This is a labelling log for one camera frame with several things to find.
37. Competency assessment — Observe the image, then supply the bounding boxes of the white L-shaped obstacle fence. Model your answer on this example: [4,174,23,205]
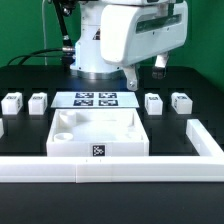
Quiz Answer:
[0,119,224,183]

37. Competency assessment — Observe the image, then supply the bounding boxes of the white square table top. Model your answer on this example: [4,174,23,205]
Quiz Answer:
[46,108,149,157]

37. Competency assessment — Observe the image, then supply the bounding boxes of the white thin cable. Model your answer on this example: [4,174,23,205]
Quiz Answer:
[41,0,49,66]

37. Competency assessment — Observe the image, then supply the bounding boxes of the black cable bundle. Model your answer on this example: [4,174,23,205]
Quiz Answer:
[7,46,76,67]

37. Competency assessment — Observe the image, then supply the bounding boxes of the white block at left edge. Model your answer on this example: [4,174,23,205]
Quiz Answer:
[0,118,4,139]

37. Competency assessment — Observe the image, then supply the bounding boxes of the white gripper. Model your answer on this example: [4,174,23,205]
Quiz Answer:
[100,1,188,91]

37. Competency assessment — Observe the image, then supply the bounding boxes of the white marker plate with tags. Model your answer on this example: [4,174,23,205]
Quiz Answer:
[51,92,139,108]

